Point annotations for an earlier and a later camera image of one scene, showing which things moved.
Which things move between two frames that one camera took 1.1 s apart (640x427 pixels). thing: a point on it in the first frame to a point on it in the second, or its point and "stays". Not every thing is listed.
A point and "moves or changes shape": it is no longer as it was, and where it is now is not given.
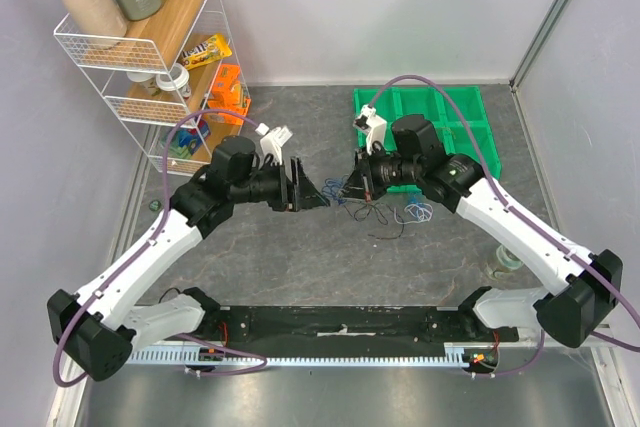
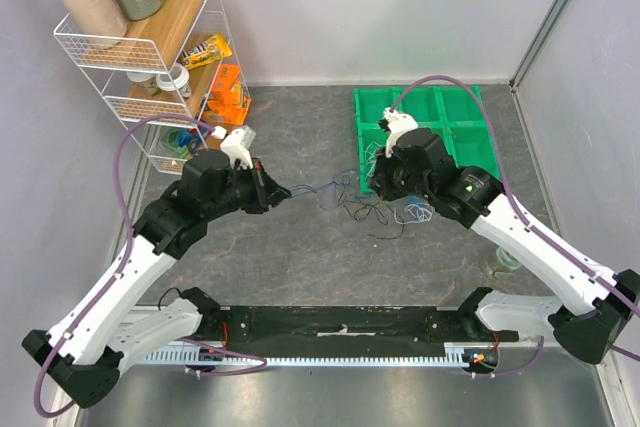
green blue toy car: (184, 142) stays
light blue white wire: (421, 211) stays
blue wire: (332, 187) moves or changes shape
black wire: (361, 211) stays
